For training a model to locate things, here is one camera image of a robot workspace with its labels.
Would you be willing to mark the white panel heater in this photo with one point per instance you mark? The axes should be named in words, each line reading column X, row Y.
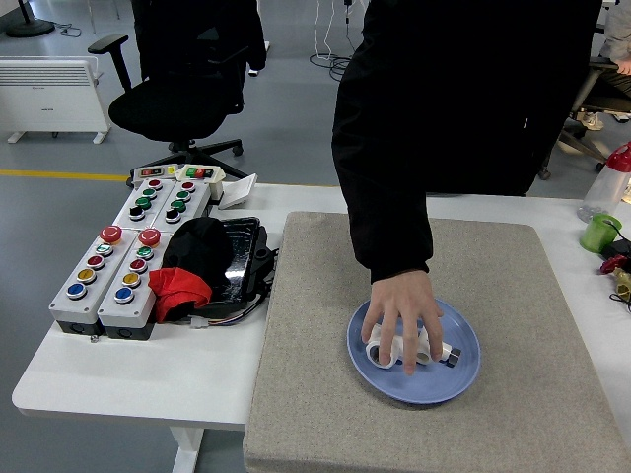
column 49, row 93

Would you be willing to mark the grey box with mushroom button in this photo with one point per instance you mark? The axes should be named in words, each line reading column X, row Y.
column 129, row 310
column 81, row 300

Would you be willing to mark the blue plate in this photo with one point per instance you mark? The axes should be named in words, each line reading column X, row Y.
column 419, row 389

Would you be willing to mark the white table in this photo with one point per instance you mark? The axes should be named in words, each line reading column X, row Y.
column 148, row 374

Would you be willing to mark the black office chair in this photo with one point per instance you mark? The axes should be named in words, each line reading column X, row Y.
column 162, row 106

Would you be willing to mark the black adapter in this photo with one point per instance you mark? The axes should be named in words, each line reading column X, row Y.
column 618, row 249

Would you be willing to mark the red cloth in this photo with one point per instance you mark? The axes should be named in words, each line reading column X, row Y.
column 177, row 286

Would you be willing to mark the black round stand base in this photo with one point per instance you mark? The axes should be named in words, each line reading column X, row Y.
column 29, row 27

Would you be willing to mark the person's right forearm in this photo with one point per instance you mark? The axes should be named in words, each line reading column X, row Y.
column 389, row 231

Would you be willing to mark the white switch box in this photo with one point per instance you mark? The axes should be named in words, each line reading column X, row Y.
column 199, row 173

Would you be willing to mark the grey box with four buttons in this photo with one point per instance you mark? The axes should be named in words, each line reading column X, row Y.
column 197, row 194
column 129, row 202

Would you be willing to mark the black tray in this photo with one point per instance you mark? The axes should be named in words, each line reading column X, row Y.
column 244, row 261

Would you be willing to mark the small white flat box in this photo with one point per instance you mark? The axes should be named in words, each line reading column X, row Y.
column 239, row 192

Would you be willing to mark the person's right hand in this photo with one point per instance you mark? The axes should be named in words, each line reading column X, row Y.
column 401, row 300

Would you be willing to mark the white fitting with metal nipple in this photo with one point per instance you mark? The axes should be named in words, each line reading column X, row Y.
column 446, row 351

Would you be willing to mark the green cup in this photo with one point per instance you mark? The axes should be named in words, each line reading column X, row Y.
column 594, row 236

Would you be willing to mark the grey mesh office chair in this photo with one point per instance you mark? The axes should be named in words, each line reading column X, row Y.
column 586, row 98

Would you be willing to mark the clear bottle with red cap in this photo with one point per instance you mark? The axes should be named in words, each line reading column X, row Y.
column 606, row 189

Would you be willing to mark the black cloth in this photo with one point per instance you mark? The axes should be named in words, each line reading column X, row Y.
column 197, row 246

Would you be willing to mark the white tee pipe fitting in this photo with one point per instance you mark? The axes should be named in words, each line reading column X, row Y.
column 398, row 347

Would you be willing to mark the grey-brown mat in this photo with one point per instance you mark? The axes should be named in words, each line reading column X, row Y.
column 305, row 345

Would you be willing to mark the grey switch box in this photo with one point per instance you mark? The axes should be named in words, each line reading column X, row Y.
column 153, row 172

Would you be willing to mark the person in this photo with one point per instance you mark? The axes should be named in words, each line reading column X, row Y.
column 618, row 34
column 468, row 88

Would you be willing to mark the white table leg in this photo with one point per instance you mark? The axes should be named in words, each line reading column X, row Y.
column 186, row 451

